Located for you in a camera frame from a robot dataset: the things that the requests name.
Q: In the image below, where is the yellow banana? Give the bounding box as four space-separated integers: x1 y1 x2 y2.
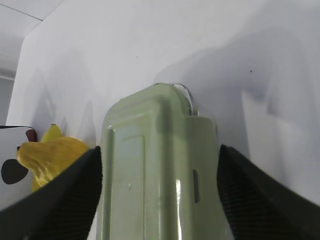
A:
40 124 62 143

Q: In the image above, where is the green lid glass container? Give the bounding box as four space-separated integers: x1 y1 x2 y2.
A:
96 83 226 240

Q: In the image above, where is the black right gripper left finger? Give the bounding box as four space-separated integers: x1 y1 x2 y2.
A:
0 146 103 240

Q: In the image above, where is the yellow pear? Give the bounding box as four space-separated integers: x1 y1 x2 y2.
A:
16 136 89 192

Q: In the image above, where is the navy blue lunch bag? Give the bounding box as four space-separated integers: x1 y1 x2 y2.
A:
0 125 37 210

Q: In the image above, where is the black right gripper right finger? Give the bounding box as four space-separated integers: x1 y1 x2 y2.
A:
216 145 320 240

